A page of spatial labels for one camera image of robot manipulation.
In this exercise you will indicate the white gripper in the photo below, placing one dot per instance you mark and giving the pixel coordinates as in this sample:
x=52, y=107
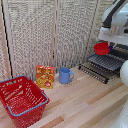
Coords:
x=113, y=35

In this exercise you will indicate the red plastic bowl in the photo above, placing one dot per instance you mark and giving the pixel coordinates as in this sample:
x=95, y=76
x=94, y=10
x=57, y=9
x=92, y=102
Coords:
x=101, y=49

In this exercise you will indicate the grey ribbed oven tray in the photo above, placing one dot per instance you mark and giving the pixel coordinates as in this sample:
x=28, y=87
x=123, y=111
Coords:
x=106, y=62

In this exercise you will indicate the white black Franka robot arm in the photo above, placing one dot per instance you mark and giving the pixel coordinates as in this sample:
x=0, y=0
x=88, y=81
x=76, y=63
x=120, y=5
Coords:
x=118, y=13

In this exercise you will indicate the black toaster oven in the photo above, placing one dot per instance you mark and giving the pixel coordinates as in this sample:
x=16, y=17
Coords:
x=121, y=51

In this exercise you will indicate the blue ceramic mug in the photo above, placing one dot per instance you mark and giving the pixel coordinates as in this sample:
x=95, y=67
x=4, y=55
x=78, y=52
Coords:
x=65, y=76

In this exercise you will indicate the orange snack bag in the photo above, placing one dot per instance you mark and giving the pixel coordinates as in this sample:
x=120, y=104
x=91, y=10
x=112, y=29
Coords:
x=45, y=76

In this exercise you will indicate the red plastic shopping basket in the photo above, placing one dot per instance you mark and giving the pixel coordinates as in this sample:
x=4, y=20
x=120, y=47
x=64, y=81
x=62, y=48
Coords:
x=21, y=100

